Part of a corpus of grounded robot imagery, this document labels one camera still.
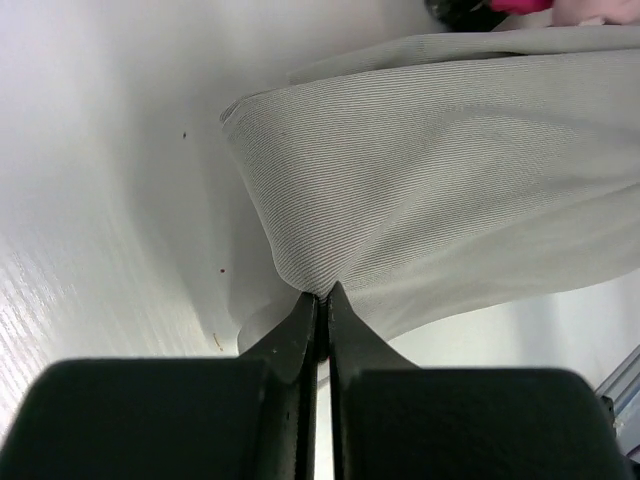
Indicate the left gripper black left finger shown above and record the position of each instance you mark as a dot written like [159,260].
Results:
[248,417]

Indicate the dark patterned folded garment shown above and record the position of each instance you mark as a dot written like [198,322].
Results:
[465,15]

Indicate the grey trousers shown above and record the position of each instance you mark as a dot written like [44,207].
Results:
[439,174]

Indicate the pink folded trousers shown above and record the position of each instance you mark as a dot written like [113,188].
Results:
[594,12]

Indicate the right side aluminium rail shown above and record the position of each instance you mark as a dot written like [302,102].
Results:
[620,392]

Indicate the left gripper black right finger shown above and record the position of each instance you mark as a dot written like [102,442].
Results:
[395,420]

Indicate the red folded garment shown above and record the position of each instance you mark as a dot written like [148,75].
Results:
[520,7]

